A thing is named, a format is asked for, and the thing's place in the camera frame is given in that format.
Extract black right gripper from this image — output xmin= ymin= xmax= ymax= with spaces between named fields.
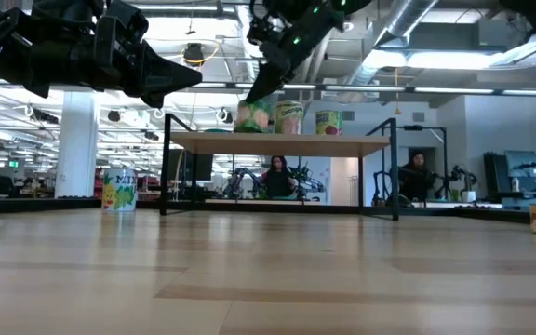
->
xmin=244 ymin=0 xmax=346 ymax=103

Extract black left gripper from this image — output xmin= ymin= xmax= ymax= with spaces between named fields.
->
xmin=88 ymin=41 xmax=203 ymax=109

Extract green peach can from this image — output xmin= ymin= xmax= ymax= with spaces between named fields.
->
xmin=234 ymin=98 xmax=274 ymax=134

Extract yellow-green sauce can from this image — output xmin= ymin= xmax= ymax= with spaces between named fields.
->
xmin=315 ymin=110 xmax=344 ymax=137

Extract white mixed fruit can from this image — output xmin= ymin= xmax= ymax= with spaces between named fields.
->
xmin=101 ymin=167 xmax=138 ymax=213

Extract wooden shelf black metal legs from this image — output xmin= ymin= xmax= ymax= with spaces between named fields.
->
xmin=159 ymin=114 xmax=400 ymax=222

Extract black ceiling device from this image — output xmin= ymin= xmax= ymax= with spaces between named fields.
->
xmin=182 ymin=42 xmax=206 ymax=67

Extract person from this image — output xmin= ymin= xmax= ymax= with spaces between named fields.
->
xmin=396 ymin=151 xmax=439 ymax=204
xmin=261 ymin=155 xmax=299 ymax=200

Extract white pillar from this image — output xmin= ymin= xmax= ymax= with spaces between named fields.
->
xmin=53 ymin=90 xmax=101 ymax=199

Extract yellow hanging pendant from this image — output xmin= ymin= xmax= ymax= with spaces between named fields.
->
xmin=393 ymin=69 xmax=402 ymax=116

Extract computer monitor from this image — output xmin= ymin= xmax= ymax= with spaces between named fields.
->
xmin=503 ymin=150 xmax=536 ymax=192

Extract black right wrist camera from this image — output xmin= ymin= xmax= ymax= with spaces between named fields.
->
xmin=248 ymin=16 xmax=281 ymax=47

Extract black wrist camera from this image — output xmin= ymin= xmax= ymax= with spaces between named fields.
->
xmin=248 ymin=16 xmax=281 ymax=47
xmin=93 ymin=0 xmax=151 ymax=52

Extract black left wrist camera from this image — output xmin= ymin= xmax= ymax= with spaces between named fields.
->
xmin=93 ymin=0 xmax=151 ymax=52

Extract silver smooth ceiling duct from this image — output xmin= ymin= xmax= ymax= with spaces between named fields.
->
xmin=351 ymin=0 xmax=441 ymax=87

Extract black metal background frame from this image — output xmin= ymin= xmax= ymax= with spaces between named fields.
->
xmin=397 ymin=124 xmax=449 ymax=206

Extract black metal table frame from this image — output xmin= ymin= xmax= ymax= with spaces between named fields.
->
xmin=0 ymin=197 xmax=532 ymax=225

